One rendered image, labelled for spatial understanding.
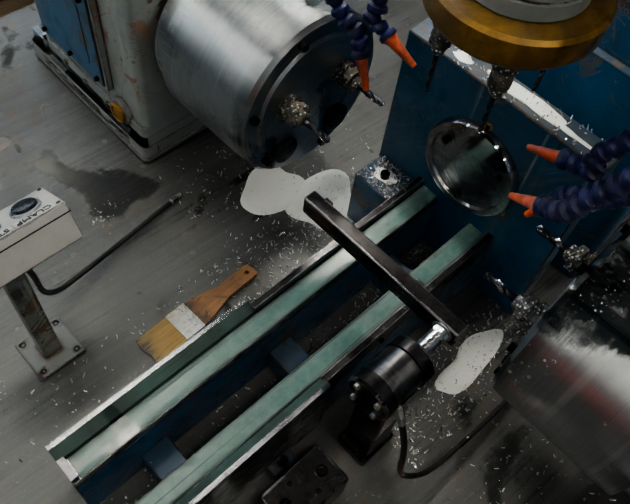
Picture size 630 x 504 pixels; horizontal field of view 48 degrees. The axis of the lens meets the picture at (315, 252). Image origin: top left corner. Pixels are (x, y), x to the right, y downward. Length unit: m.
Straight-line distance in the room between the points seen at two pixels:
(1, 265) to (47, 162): 0.45
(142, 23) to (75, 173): 0.31
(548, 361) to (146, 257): 0.63
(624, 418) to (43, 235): 0.63
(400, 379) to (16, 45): 0.99
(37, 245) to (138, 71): 0.35
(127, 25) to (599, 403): 0.74
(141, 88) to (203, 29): 0.20
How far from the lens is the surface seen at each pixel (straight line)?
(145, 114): 1.14
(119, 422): 0.88
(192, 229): 1.14
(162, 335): 1.04
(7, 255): 0.83
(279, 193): 1.17
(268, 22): 0.91
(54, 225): 0.84
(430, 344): 0.81
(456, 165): 0.99
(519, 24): 0.68
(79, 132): 1.29
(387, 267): 0.84
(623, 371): 0.74
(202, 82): 0.95
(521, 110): 0.88
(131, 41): 1.04
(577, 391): 0.76
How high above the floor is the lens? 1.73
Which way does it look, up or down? 57 degrees down
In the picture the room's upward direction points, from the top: 9 degrees clockwise
